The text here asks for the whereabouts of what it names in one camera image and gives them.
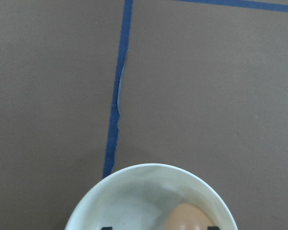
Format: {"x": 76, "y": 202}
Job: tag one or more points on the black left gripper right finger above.
{"x": 212, "y": 228}

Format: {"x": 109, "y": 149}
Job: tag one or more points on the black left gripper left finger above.
{"x": 108, "y": 228}

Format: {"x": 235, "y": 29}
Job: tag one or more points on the brown egg from bowl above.
{"x": 186, "y": 216}

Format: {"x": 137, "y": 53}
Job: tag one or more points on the white ceramic bowl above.
{"x": 141, "y": 197}

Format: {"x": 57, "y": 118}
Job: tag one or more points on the blue tape grid lines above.
{"x": 114, "y": 120}

